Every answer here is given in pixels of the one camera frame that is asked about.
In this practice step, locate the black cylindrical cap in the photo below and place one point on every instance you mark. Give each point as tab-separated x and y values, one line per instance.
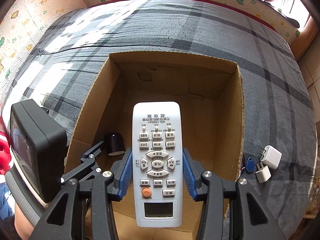
114	144

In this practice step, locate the cartoon patterned padded headboard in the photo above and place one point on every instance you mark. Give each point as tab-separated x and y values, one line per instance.
27	20

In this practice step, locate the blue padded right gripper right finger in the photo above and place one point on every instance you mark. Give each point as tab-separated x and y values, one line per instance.
192	171

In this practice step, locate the grey plaid bed sheet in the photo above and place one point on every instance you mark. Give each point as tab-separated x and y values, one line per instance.
278	110

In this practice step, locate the small white charger plug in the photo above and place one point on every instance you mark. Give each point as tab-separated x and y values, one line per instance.
263	173

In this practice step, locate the large white charger plug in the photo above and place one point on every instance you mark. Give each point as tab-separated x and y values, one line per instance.
270	157

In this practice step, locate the black camera display module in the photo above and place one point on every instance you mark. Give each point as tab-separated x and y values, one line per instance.
39	145

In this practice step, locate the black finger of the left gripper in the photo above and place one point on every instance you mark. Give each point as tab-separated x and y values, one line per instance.
93	150

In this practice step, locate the beige wardrobe cabinet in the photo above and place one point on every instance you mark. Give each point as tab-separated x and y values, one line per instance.
309	66

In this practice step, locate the keyring with carabiner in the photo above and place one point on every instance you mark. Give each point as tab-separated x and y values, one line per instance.
242	166

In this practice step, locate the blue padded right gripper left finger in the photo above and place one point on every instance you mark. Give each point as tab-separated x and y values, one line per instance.
122	171

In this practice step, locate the white remote control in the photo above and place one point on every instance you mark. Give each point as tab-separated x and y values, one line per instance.
157	164

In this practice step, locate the person's left hand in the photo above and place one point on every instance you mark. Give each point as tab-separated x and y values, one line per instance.
22	225

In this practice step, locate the blue key fob tag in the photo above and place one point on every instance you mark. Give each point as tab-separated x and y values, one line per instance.
250	165

